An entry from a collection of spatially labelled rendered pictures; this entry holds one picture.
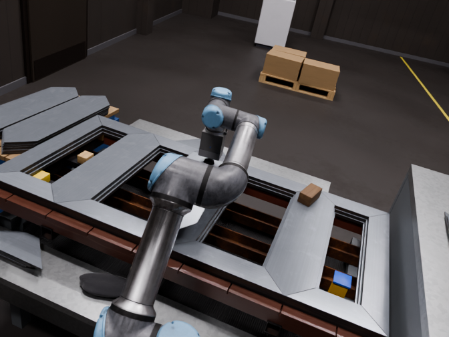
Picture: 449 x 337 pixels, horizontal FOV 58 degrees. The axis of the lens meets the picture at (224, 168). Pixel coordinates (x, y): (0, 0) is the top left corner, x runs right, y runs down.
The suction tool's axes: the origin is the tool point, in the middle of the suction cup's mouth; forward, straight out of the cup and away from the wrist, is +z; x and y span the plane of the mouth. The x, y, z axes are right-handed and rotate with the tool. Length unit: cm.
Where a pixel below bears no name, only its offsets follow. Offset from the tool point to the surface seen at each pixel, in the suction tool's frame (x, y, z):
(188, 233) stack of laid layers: 24.6, -1.9, 16.1
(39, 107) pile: -39, 104, 17
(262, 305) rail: 43, -34, 20
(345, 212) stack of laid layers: -23, -61, 17
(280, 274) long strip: 31, -37, 16
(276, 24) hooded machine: -674, 49, 50
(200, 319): 44, -15, 34
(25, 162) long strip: 12, 74, 16
